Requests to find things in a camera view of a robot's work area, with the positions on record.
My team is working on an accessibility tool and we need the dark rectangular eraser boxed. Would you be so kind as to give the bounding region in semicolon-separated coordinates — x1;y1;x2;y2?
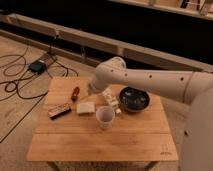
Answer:
48;103;71;119

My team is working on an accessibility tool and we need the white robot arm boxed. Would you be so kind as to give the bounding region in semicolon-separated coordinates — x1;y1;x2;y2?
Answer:
88;57;213;171

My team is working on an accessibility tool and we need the white sponge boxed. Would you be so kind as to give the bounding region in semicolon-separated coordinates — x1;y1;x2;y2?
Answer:
76;102;95;115

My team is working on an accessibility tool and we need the dark bowl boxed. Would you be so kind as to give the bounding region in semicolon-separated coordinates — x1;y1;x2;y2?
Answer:
119;87;150;113

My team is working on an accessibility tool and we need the white paper cup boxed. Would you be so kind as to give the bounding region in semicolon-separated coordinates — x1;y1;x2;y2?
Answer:
95;106;115;129

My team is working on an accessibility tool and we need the wooden table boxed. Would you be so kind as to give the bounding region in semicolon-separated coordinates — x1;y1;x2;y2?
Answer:
27;77;178;162

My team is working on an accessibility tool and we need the long wooden shelf beam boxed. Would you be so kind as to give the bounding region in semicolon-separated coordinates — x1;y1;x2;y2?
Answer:
0;14;213;72

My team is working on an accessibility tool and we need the dark power adapter box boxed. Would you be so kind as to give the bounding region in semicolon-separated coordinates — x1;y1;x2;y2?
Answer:
28;61;46;74

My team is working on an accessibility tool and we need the black floor cable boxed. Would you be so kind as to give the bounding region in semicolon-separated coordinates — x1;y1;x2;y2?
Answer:
0;39;79;144

